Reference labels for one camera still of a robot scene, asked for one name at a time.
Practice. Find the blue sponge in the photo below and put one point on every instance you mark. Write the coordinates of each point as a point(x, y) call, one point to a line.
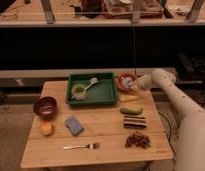
point(74, 126)

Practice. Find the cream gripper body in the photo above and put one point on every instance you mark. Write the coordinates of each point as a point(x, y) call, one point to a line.
point(144, 82)

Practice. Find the grey blue towel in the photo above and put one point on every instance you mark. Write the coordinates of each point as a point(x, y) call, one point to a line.
point(127, 82)

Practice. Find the striped black red block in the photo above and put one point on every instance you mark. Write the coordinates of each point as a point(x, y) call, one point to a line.
point(134, 122)

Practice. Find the silver fork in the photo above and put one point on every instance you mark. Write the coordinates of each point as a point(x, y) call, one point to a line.
point(88, 146)

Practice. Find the dark maroon bowl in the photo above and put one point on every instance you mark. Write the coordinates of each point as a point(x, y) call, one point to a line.
point(45, 107)

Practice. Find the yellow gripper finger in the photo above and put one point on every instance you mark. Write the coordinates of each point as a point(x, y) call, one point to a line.
point(134, 79)
point(134, 87)

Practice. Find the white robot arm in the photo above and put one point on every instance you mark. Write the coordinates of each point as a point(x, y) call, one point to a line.
point(191, 142)

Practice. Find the wooden table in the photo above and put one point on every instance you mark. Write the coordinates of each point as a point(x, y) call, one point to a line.
point(102, 125)

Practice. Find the green plastic tray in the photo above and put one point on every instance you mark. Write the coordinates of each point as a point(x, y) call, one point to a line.
point(102, 93)

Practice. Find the wooden shelf bench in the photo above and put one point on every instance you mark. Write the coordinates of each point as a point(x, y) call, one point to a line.
point(16, 13)

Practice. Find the orange toy fruit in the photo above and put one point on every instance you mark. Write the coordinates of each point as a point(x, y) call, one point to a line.
point(46, 128)

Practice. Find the yellow corn toy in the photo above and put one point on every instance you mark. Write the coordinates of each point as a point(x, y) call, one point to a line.
point(128, 98)

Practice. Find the brown grape cluster toy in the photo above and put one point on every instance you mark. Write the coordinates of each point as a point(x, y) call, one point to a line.
point(138, 139)

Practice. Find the light green cup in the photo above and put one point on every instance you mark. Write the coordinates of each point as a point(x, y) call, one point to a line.
point(78, 91)

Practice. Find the orange red bowl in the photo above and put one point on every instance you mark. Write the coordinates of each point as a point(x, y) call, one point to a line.
point(119, 84)

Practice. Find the green cucumber toy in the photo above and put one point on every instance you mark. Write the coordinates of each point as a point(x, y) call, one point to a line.
point(127, 111)

